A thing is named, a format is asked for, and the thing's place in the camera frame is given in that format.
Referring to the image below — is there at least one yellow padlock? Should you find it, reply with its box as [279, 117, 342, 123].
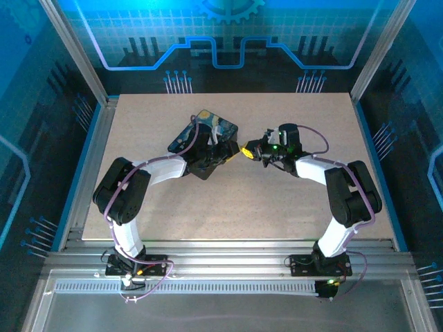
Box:
[230, 145, 255, 162]

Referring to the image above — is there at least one box with starry night print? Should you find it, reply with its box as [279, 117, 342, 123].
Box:
[168, 109, 239, 181]

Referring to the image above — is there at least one black connector box green light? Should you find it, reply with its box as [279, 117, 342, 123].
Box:
[315, 278, 343, 300]

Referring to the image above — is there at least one purple cable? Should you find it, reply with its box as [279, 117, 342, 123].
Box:
[296, 124, 377, 302]
[100, 115, 200, 304]

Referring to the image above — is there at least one aluminium frame rail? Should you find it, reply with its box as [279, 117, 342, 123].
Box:
[57, 98, 120, 250]
[44, 238, 418, 279]

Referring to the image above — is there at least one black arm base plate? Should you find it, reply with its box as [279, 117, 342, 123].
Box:
[288, 253, 354, 278]
[105, 254, 169, 278]

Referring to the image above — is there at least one slotted grey cable duct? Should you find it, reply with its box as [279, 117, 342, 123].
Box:
[53, 279, 321, 295]

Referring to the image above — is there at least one aluminium frame post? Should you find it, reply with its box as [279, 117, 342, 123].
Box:
[350, 0, 418, 102]
[39, 0, 116, 105]

